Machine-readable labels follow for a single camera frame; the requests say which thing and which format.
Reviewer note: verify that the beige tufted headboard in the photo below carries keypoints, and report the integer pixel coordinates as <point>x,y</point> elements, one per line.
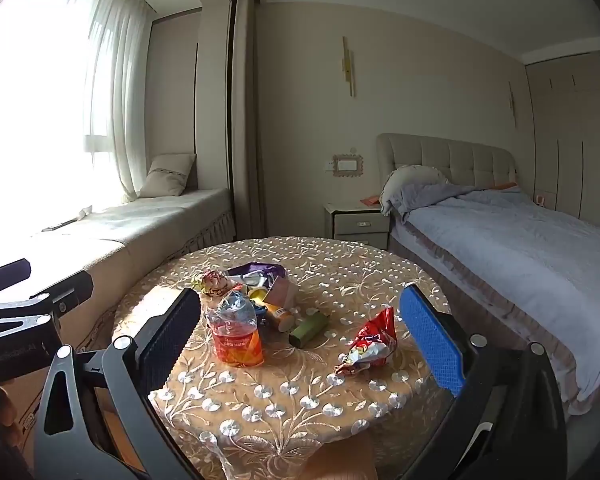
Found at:
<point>460,160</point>

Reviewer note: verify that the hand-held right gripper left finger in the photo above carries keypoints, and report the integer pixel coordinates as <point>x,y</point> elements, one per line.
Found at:
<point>170,332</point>

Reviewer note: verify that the window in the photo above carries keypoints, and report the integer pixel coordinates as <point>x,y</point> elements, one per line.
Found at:
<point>30,110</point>

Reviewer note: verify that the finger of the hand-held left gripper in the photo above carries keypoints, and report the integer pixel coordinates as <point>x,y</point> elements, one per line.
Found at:
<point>7,274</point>
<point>72,291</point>

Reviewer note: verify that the plastic bottle with orange label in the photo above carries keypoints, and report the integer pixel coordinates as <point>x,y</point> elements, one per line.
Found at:
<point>235,332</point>

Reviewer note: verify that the green cardboard tube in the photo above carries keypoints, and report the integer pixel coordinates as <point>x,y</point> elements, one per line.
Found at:
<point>307,331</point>

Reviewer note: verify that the orange pillow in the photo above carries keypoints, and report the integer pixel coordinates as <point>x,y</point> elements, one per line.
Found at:
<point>507,186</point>

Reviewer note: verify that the pink paper box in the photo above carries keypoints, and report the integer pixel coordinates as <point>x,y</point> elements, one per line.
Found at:
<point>282,292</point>

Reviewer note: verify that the beige thick curtain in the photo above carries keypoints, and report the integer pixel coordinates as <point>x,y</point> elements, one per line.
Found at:
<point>247,110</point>

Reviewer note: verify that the white tissue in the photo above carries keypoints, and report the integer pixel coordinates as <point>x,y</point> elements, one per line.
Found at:
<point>85,212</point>

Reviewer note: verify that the small yellow orange bottle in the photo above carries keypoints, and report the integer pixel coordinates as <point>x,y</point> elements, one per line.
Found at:
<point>281,319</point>

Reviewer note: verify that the colourful candy wrapper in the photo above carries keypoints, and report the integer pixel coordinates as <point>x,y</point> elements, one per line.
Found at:
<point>212,282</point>

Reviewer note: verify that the small pink item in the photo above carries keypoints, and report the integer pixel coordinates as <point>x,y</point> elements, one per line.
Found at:
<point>541,200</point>

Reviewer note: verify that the purple foil wrapper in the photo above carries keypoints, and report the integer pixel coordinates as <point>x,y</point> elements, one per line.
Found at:
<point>255,271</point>

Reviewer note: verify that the beige wardrobe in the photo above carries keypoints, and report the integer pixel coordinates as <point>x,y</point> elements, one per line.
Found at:
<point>575,135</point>

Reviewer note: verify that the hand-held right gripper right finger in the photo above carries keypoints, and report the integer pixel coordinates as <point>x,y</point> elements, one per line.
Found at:
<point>432,340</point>

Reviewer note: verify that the flat phone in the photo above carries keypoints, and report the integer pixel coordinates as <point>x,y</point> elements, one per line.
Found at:
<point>60,225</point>

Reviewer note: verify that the light blue blanket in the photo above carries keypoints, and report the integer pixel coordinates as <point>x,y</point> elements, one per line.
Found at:
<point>520,250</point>

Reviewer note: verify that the orange item on nightstand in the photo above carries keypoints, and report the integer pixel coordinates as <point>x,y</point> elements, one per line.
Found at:
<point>371,200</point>

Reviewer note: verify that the framed wall switch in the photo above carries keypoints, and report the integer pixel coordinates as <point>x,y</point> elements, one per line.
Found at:
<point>348,165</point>

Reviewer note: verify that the grey pillow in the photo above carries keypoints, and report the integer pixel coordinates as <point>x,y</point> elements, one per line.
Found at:
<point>412,182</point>

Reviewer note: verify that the window seat pad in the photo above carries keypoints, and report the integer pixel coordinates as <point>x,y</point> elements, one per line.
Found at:
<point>130,230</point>

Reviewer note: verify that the round table with embroidered tablecloth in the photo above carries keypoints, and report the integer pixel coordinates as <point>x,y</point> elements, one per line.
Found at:
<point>290,400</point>

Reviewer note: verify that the gold wall lamp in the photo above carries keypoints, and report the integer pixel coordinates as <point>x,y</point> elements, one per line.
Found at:
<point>512,102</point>
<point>348,67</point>

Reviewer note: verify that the white sheer curtain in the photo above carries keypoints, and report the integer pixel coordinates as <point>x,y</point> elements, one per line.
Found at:
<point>115,85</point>

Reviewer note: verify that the yellow packet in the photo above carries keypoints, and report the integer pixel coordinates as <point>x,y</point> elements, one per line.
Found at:
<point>257,294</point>

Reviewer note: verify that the red snack wrapper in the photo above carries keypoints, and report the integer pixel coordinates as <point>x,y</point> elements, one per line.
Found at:
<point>372,342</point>

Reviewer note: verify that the white nightstand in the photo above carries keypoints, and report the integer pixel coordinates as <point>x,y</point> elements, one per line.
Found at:
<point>357,225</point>

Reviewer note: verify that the bed with ruffled skirt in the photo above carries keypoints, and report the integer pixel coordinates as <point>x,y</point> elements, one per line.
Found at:
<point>520,280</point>

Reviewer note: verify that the beige cushion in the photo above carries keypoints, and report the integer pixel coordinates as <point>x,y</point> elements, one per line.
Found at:
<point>167,176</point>

